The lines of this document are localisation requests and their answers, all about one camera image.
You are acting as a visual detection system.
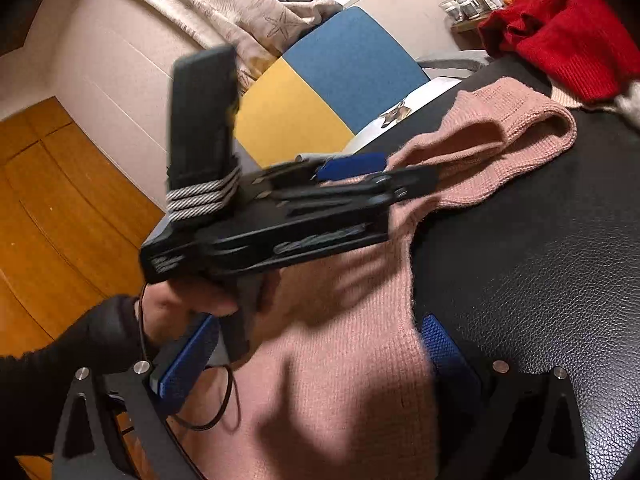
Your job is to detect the thin black cable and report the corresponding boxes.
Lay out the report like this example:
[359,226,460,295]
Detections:
[135,282,240,432]

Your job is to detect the white printed cloth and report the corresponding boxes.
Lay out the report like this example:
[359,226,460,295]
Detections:
[342,77,463,157]

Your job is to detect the red knitted garment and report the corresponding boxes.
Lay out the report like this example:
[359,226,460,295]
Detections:
[477,0,640,106]

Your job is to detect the person's left hand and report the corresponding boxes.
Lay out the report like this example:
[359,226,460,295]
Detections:
[141,279,240,343]

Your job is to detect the pink knitted sweater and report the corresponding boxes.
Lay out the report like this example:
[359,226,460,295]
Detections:
[170,77,578,480]

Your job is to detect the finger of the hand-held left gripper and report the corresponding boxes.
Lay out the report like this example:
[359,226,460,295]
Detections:
[320,166,442,207]
[315,152,389,182]

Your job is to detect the wooden side table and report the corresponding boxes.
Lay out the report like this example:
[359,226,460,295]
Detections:
[450,15,487,37]

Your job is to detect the patterned beige curtain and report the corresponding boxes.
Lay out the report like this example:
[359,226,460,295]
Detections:
[90,0,346,92]

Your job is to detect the grey yellow blue armchair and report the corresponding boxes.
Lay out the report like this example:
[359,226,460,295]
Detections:
[232,6,491,171]

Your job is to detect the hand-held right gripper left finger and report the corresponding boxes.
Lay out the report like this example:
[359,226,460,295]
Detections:
[52,312,221,480]

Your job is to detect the person's left forearm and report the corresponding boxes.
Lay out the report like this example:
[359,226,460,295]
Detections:
[0,294,151,461]

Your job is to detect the cream white garment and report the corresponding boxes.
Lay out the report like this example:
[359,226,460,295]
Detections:
[550,79,640,127]

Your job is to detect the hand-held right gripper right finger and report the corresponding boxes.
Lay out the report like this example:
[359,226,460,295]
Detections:
[420,314,591,480]

